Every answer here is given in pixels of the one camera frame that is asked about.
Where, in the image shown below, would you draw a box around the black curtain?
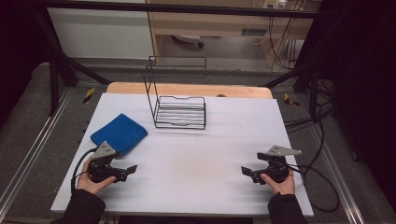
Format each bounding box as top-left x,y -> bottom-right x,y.
0,0 -> 49,123
306,0 -> 396,204

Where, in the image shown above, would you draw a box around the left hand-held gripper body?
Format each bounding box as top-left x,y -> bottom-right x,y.
87,140 -> 129,184

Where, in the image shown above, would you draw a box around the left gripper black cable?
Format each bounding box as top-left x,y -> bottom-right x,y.
70,147 -> 99,196

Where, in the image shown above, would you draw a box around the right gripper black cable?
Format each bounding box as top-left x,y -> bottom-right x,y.
288,163 -> 341,214

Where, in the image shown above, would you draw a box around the white power strip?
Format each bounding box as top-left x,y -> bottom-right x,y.
262,0 -> 288,10

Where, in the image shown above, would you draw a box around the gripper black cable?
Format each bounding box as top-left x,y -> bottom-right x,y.
70,147 -> 99,196
288,163 -> 341,214

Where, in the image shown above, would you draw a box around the chair base with wheel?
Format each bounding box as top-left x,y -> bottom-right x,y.
171,34 -> 205,49

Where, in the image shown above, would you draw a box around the black metal frame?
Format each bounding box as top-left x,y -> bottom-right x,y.
33,0 -> 322,123

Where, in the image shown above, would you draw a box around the aluminium rail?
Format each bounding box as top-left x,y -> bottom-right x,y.
0,88 -> 75,217
311,124 -> 366,224

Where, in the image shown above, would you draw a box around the light wooden desk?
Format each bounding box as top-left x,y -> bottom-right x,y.
146,0 -> 322,69

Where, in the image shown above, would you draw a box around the person's right hand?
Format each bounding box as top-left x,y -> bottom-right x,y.
260,169 -> 296,196

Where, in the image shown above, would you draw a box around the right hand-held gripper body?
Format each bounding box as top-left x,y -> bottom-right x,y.
252,145 -> 303,185

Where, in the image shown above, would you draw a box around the white cabinet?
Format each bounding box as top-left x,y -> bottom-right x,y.
47,7 -> 155,61

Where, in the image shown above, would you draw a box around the bundle of black floor cables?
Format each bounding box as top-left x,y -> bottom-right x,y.
284,77 -> 336,133

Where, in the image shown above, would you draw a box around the black wire rack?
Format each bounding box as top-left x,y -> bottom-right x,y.
143,55 -> 208,131

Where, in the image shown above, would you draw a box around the hanging cables under desk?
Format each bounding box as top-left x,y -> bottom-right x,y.
267,16 -> 301,71

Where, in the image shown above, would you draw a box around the person's left hand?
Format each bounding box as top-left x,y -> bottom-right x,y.
76,157 -> 118,196

